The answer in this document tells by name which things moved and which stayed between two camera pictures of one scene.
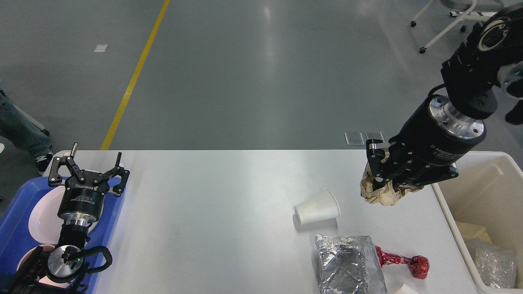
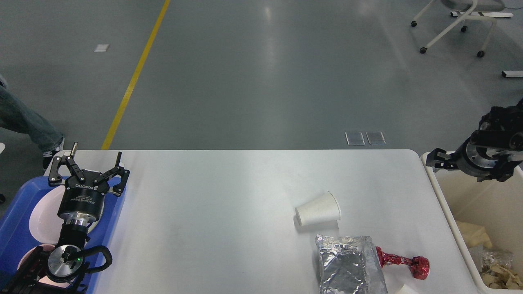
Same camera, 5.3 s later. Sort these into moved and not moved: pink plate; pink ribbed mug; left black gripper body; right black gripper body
Moved: right black gripper body
Not moved: pink ribbed mug; left black gripper body; pink plate
